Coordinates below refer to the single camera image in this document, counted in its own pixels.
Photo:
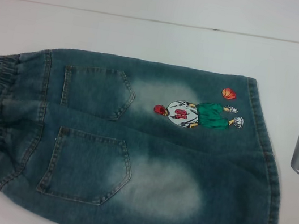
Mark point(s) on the blue denim shorts with embroidery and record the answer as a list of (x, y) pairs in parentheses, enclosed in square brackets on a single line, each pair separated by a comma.
[(156, 176)]

